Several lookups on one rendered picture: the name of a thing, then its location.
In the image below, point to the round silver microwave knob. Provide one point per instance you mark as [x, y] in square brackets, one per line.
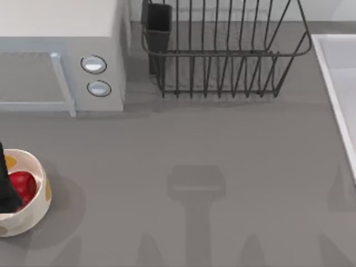
[99, 88]
[93, 64]

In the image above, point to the black cutlery holder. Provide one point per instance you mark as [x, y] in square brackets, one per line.
[157, 30]

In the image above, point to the microwave oven door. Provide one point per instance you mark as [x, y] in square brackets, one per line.
[33, 80]

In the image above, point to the red apple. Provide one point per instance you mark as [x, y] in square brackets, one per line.
[25, 185]

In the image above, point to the cream bowl with yellow spots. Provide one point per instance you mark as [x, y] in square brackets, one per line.
[33, 205]

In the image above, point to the pale microwave oven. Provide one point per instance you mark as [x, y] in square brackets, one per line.
[55, 19]

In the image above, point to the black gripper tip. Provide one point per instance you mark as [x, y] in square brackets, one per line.
[7, 189]

